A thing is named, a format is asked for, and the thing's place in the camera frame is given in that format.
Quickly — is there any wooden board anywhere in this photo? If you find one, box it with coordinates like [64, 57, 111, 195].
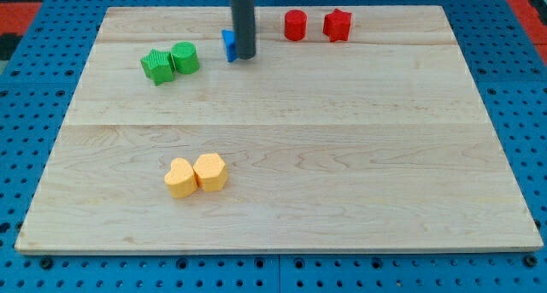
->
[15, 5, 544, 255]

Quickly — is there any green cylinder block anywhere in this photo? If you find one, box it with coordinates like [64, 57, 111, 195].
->
[171, 41, 200, 74]

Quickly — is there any yellow heart block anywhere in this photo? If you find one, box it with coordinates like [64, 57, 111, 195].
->
[164, 158, 198, 198]

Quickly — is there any red cylinder block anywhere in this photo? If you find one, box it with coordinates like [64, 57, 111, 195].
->
[284, 9, 308, 41]

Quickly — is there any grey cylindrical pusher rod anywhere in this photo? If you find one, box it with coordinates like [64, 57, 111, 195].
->
[231, 0, 256, 60]

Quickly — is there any red star block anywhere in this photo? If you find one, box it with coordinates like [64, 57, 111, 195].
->
[323, 9, 352, 43]

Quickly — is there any blue cube block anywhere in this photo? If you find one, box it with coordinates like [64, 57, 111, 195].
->
[221, 30, 238, 63]

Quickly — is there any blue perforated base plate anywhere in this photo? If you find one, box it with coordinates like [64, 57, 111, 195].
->
[1, 0, 546, 292]

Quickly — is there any yellow hexagon block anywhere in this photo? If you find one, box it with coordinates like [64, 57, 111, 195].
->
[193, 153, 228, 192]

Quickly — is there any green star block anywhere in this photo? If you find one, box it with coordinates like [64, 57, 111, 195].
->
[140, 49, 174, 85]

